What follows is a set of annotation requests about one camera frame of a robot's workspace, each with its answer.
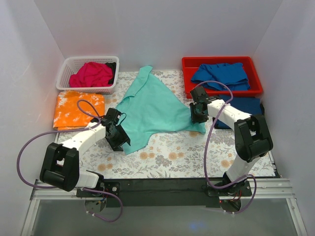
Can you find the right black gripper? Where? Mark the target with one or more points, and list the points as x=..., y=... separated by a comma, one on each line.
x=197, y=116

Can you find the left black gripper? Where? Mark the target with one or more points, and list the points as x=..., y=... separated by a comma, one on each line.
x=120, y=139

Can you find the teal t shirt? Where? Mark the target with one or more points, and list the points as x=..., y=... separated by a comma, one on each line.
x=150, y=108

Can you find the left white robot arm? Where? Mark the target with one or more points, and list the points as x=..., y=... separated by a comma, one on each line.
x=60, y=166

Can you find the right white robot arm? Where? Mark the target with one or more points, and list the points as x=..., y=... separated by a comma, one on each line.
x=251, y=135

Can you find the red plastic bin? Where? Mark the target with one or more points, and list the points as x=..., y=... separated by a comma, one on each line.
x=191, y=64

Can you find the blue crumpled t shirt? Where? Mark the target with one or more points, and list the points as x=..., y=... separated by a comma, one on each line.
x=231, y=75

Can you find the orange folded t shirt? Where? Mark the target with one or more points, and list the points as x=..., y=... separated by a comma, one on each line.
x=68, y=116

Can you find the floral table mat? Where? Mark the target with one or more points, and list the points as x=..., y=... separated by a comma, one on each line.
x=167, y=154

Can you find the navy folded t shirt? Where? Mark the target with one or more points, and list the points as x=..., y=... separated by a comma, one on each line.
x=249, y=105

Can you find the magenta t shirt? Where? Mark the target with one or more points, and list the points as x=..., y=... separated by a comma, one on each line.
x=91, y=75

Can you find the black garment in basket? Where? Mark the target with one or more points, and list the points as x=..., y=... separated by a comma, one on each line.
x=113, y=67

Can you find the white plastic basket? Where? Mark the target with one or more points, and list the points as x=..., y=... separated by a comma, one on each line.
x=72, y=65

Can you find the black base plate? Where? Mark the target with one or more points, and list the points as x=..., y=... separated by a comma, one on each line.
x=156, y=192

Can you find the aluminium mounting rail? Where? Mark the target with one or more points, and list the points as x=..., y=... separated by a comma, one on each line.
x=267, y=188

